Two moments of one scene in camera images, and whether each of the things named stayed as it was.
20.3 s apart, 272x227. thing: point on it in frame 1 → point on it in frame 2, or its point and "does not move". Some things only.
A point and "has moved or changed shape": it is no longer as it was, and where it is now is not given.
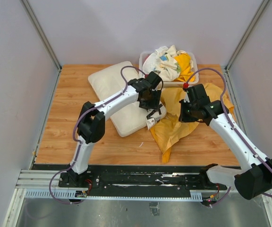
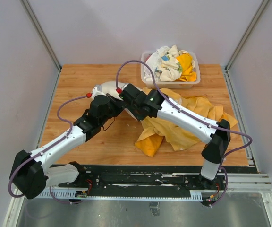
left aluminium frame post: (45, 39) does not move
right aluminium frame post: (229, 85) does not move
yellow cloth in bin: (186, 72) does not move
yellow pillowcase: (168, 130) has moved or changed shape
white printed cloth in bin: (162, 62) does not move
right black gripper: (182, 117) → (140, 117)
